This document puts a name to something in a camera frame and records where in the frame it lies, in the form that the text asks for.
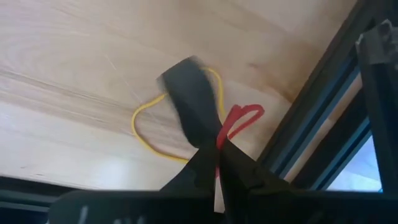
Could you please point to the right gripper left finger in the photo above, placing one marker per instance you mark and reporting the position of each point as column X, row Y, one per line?
column 140, row 208

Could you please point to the red rubber band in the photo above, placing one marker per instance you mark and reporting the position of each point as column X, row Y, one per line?
column 236, row 113

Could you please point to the grey metal corner bracket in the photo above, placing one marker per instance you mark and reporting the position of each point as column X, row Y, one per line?
column 376, row 43

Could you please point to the yellow rubber band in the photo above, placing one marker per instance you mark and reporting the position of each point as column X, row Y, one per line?
column 133, row 124

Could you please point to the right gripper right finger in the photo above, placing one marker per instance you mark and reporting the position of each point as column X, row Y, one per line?
column 280, row 208

